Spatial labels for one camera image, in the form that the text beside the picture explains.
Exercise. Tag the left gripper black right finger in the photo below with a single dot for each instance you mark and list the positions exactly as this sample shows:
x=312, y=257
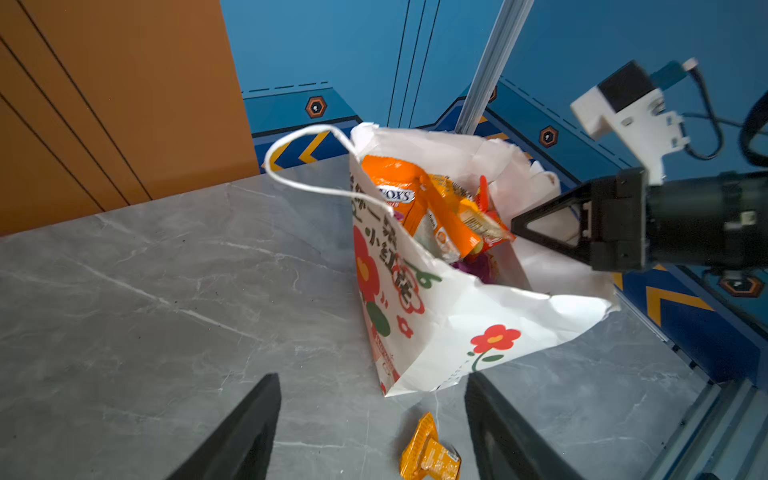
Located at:
x=505, y=445

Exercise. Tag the red snack packet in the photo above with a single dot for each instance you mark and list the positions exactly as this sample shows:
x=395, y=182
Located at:
x=489, y=210

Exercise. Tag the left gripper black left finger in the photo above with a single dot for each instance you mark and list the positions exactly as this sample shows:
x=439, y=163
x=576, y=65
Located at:
x=241, y=446

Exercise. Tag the purple grape candy bag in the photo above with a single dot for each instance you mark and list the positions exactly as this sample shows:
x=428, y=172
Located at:
x=479, y=265

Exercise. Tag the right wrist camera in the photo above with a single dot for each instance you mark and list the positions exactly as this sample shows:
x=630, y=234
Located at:
x=628, y=104

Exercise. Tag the colourful candy bag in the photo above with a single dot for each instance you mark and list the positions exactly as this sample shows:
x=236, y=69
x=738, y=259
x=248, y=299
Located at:
x=400, y=183

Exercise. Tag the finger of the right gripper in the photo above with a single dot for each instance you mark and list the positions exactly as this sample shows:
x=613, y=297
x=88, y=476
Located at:
x=580, y=251
x=569, y=211

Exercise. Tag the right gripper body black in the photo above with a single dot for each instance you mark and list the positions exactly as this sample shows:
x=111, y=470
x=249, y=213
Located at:
x=618, y=221

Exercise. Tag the white paper bag with flowers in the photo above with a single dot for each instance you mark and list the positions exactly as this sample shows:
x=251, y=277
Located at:
x=430, y=324

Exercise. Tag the orange snack packet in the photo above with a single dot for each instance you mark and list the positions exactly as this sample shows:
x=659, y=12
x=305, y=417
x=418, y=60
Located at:
x=461, y=228
x=426, y=458

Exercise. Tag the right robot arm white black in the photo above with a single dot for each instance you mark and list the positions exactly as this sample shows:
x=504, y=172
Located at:
x=719, y=222

